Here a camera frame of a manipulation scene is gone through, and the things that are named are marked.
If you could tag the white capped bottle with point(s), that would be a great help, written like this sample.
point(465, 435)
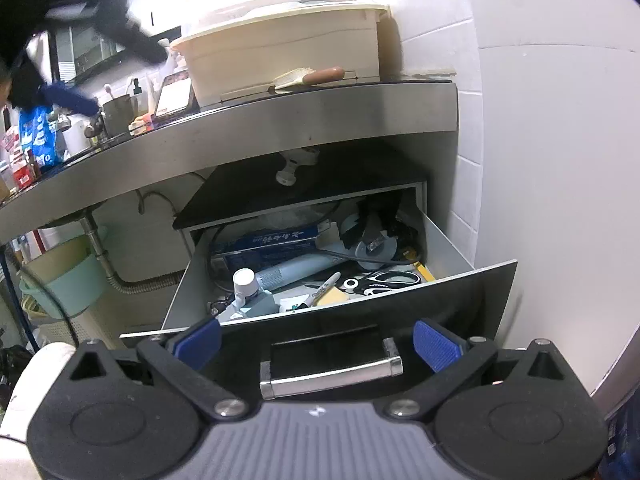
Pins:
point(245, 284)

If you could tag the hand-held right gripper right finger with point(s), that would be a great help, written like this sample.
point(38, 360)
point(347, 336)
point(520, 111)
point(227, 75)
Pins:
point(434, 346)

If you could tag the cream plastic dish rack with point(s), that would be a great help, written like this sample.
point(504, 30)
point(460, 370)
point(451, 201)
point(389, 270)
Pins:
point(282, 45)

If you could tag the yellow sticky note pad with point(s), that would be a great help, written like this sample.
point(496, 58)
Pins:
point(332, 298)

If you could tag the white mug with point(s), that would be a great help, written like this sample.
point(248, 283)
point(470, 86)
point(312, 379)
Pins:
point(76, 135)

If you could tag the black cabinet panel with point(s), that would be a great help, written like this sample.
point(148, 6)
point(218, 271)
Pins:
point(300, 185)

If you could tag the light blue tube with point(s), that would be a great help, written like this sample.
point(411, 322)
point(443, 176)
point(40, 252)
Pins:
point(295, 273)

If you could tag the metal cup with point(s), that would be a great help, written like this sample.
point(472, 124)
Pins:
point(118, 113)

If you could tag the blue printed packet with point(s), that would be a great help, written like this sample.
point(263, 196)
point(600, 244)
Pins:
point(38, 133)

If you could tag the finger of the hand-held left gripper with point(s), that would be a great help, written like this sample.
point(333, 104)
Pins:
point(67, 97)
point(134, 40)

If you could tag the white rounded object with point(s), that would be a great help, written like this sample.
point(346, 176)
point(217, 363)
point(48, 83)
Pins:
point(27, 390)

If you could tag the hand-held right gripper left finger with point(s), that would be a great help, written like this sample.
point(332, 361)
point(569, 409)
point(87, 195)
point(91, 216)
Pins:
point(199, 344)

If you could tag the smartphone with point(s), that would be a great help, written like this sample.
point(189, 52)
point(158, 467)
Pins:
point(173, 94)

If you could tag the clear plastic bag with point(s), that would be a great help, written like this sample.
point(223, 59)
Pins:
point(292, 217)

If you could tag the blue cardboard box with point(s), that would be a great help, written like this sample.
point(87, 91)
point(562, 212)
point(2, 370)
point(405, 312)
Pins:
point(265, 248)

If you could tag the grey tape roll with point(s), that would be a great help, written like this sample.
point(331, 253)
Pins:
point(376, 253)

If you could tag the white marker pen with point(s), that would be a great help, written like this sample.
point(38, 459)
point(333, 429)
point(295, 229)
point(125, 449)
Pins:
point(323, 288)

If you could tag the green plastic bucket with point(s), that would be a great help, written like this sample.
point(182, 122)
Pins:
point(65, 274)

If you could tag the red and white packet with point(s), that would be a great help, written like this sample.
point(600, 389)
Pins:
point(14, 160)

